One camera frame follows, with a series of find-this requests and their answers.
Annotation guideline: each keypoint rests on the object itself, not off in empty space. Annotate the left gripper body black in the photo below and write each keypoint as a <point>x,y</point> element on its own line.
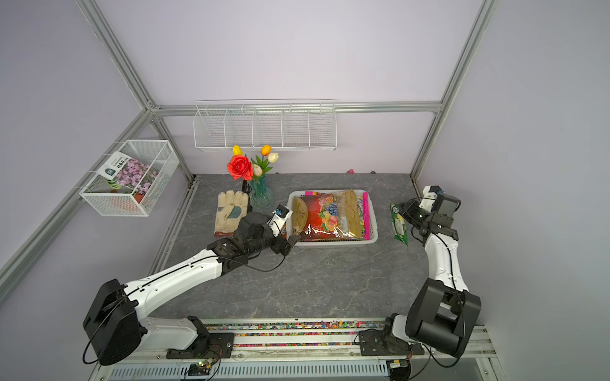
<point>268,240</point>

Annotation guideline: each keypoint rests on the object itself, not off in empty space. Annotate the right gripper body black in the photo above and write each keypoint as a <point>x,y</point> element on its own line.
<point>417,217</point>

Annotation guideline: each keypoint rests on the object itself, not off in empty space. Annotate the green candy packet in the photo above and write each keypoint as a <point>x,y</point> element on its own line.
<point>399,224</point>

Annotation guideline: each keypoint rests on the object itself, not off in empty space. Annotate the pink fruit candy bag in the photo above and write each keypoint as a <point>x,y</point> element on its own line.
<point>366,217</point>

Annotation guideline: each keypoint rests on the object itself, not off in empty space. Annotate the gold candy bag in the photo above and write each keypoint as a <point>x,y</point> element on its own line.
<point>334,216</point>

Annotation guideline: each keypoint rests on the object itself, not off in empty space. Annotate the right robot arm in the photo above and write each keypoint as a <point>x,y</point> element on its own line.
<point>444,312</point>

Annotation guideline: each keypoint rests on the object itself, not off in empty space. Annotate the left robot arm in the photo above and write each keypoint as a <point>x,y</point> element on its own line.
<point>119,321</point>

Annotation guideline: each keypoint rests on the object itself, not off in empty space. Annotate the cream work glove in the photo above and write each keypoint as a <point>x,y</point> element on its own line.
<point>231,208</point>

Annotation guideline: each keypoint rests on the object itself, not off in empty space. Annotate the glass vase with flowers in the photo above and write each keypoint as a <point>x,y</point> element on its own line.
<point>253,172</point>

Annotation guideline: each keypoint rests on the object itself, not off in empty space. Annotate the purple flower seed packet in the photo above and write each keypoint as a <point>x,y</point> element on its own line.
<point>125,173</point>

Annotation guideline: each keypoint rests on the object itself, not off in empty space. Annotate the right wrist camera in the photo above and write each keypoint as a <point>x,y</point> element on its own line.
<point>436,200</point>

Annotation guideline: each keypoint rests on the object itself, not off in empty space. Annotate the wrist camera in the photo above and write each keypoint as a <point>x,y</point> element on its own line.
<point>436,200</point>
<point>279,219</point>

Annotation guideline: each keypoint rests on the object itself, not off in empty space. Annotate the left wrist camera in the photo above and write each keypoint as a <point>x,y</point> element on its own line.
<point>279,219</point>

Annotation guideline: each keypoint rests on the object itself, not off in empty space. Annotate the white wire wall shelf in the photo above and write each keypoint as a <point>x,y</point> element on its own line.
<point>288,124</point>

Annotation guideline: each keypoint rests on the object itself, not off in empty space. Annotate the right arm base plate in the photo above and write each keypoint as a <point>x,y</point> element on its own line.
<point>375,343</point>

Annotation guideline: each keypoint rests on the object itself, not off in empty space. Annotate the aluminium mounting rail frame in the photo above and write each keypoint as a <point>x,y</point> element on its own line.
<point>308,349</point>

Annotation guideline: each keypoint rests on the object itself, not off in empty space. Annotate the white wire side basket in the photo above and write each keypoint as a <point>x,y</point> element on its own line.
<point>111,203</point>

